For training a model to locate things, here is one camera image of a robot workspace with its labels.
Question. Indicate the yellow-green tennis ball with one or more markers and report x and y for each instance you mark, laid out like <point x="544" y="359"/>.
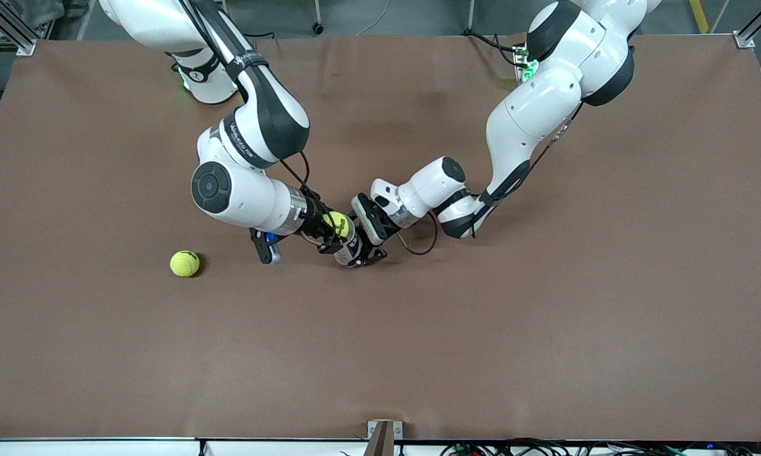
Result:
<point x="337" y="223"/>
<point x="185" y="263"/>

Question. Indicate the brown table cover sheet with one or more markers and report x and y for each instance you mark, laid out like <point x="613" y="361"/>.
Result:
<point x="380" y="348"/>

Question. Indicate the brown wooden post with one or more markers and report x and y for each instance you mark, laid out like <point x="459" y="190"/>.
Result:
<point x="380" y="443"/>

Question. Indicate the grey metal edge bracket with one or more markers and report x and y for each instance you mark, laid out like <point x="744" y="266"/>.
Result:
<point x="398" y="430"/>

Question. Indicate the white metal stand leg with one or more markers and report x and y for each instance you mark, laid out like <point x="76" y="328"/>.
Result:
<point x="471" y="12"/>

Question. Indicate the white table edge rail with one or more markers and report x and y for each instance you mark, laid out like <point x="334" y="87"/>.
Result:
<point x="102" y="448"/>

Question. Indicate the grey fabric bundle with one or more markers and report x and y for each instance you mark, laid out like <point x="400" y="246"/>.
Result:
<point x="38" y="11"/>

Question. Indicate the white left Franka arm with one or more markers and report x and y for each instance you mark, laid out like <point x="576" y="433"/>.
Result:
<point x="532" y="114"/>

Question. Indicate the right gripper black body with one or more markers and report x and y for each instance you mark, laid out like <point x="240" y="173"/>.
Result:
<point x="313" y="222"/>

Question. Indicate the aluminium frame post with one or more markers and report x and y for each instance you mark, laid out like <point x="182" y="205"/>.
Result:
<point x="743" y="41"/>
<point x="25" y="46"/>

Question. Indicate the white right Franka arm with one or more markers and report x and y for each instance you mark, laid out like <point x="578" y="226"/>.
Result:
<point x="241" y="196"/>

